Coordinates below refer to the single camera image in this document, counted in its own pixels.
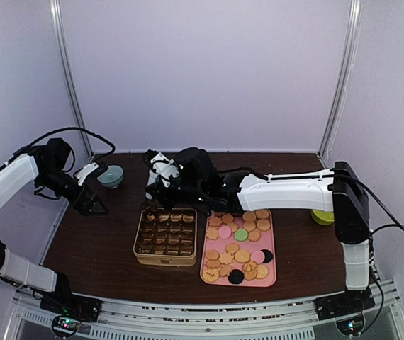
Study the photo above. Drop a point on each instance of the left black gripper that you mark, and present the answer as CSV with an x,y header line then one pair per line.
x,y
83,207

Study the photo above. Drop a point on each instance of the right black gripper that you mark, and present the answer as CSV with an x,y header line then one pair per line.
x,y
159,195

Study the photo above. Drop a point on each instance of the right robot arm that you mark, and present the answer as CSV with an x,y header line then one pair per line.
x,y
191,178

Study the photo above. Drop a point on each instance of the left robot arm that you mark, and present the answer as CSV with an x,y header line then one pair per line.
x,y
25,175

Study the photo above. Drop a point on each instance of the light blue ceramic bowl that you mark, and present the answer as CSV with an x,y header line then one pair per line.
x,y
112,177

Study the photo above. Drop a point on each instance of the gold cookie tin box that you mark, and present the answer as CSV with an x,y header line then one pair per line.
x,y
169,241

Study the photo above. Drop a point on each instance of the pink round cookie upper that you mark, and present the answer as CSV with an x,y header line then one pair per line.
x,y
224,232

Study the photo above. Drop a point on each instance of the pink round cookie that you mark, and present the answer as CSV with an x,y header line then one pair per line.
x,y
224,232
258,256

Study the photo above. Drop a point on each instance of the green round cookie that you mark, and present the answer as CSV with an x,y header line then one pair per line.
x,y
241,235

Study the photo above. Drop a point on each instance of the pink plastic tray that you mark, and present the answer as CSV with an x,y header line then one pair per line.
x,y
229,254

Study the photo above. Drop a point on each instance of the clock face round cookie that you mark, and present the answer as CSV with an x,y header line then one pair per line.
x,y
210,275

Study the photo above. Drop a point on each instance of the swirl butter cookie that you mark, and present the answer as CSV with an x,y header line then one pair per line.
x,y
249,266

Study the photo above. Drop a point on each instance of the black sandwich cookie bottom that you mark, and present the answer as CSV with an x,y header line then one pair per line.
x,y
236,277

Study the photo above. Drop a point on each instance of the black sandwich cookie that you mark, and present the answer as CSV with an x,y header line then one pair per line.
x,y
268,256
236,277

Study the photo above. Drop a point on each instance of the pink round cookie lower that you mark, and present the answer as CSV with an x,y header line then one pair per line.
x,y
258,256

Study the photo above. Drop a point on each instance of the black sandwich cookie right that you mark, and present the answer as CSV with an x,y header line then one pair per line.
x,y
268,256

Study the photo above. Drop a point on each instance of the green plastic bowl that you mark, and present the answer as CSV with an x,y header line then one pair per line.
x,y
323,218

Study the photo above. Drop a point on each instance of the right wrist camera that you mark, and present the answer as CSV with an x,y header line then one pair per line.
x,y
161,168

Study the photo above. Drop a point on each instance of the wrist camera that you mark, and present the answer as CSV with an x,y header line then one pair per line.
x,y
93,169
161,168

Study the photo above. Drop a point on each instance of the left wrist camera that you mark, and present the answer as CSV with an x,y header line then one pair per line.
x,y
93,169

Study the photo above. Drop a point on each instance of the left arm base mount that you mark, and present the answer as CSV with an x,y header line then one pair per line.
x,y
81,308

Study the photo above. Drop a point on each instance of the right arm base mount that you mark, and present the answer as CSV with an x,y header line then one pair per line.
x,y
340,305

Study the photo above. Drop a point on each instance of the right aluminium frame post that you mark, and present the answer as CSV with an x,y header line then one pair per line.
x,y
346,67

